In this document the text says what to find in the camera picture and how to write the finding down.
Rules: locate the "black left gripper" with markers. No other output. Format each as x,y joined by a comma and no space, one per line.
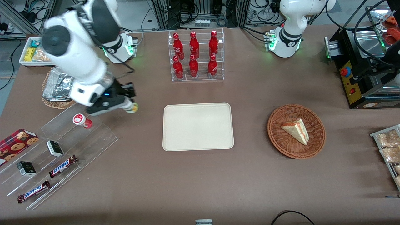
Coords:
383,66

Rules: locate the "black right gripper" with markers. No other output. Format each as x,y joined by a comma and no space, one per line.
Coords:
120,89

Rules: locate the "green gum bottle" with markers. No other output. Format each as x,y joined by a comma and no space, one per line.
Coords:
131,107

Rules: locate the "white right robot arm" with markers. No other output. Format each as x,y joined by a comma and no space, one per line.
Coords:
78,56

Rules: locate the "red gum bottle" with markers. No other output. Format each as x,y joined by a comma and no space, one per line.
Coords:
79,119

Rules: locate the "beige plastic tray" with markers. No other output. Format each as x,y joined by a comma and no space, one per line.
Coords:
197,126

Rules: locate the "black metal food machine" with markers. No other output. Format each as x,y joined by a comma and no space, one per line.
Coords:
359,93

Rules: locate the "clear acrylic stepped display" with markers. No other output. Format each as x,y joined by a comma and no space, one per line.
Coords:
93,137

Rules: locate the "red cola bottle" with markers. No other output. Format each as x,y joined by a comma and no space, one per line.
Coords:
213,44
193,67
212,67
178,47
178,69
194,46

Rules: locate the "clear bag of pastries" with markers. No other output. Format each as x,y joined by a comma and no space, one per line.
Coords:
398,180
390,154
387,139
397,169

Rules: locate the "stack of foil trays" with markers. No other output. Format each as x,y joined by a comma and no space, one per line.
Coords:
57,86

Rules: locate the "light wicker basket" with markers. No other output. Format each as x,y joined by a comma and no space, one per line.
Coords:
54,103

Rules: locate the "wrapped triangular sandwich slice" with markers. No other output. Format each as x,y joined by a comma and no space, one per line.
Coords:
297,131

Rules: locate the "small black box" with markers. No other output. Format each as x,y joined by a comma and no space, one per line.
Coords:
55,148
26,168

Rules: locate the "Snickers chocolate bar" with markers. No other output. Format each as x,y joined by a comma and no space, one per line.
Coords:
33,191
63,166

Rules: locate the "clear acrylic bottle rack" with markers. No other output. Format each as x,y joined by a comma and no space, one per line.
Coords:
203,40

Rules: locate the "clear bag of crackers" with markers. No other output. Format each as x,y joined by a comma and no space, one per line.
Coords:
42,56

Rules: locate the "brown wicker basket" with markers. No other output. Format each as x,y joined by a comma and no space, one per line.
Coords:
281,143

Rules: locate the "white power strip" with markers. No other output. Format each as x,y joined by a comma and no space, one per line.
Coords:
202,22

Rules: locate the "teal snack packet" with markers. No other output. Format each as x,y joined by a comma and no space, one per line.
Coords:
36,43

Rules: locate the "yellow snack packet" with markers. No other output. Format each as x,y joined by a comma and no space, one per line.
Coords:
30,54

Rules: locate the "white rectangular snack bin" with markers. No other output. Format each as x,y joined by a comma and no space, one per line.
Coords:
22,61

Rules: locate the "red chocolate cookie box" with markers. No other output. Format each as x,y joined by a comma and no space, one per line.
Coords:
15,144

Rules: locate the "small grey device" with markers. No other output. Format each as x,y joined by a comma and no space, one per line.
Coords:
203,222

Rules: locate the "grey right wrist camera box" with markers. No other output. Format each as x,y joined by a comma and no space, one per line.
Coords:
106,107

